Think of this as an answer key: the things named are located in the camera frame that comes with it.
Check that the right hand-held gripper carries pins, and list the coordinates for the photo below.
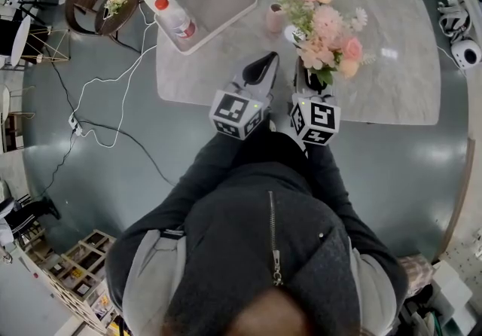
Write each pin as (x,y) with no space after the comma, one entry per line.
(318,120)

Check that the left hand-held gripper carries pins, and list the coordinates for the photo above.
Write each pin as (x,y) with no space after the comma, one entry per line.
(237,110)

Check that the white vase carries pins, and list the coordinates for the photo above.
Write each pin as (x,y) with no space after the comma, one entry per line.
(293,34)

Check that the pink artificial flowers bouquet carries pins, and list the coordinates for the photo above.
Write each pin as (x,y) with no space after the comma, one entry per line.
(324,31)

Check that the person's left forearm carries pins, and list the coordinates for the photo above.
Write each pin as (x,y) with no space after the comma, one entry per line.
(203,172)

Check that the person's right forearm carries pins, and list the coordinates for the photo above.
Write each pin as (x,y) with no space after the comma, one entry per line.
(331,180)

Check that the small pink ribbed vase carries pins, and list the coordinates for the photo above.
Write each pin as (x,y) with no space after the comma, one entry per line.
(275,19)

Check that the beige rectangular tray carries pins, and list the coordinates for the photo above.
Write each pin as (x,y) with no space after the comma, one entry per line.
(222,7)

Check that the clear plastic bottle red cap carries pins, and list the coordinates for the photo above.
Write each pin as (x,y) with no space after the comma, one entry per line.
(169,12)

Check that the small peach flower bunch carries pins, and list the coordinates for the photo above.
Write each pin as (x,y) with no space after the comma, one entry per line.
(117,1)

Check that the white round headset device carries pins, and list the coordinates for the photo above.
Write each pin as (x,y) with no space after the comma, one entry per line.
(466,52)

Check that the person's dark jacket torso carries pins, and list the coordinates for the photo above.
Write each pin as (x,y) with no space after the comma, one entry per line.
(256,251)

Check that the white power strip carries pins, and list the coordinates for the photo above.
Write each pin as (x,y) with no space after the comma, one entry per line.
(75,125)

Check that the white round side table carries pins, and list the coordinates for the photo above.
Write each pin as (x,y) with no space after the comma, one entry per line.
(19,40)

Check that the wooden grid shelf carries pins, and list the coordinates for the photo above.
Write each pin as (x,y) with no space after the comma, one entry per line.
(79,274)

